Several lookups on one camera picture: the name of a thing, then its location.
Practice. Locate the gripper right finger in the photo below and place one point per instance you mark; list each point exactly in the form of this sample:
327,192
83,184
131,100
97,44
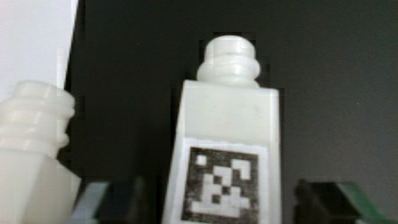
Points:
332,203

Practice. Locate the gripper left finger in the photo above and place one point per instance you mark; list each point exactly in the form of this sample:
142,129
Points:
112,203

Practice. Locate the white leg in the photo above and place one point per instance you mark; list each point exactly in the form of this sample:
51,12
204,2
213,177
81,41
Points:
223,180
37,182

